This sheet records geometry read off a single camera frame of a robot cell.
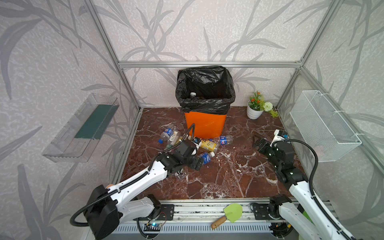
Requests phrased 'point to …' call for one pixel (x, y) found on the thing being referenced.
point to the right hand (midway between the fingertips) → (259, 134)
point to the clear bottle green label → (192, 95)
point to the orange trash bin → (207, 125)
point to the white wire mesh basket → (321, 128)
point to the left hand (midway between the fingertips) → (198, 152)
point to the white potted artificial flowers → (256, 106)
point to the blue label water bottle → (206, 156)
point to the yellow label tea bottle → (208, 145)
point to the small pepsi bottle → (226, 140)
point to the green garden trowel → (232, 212)
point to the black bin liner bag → (205, 90)
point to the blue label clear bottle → (165, 135)
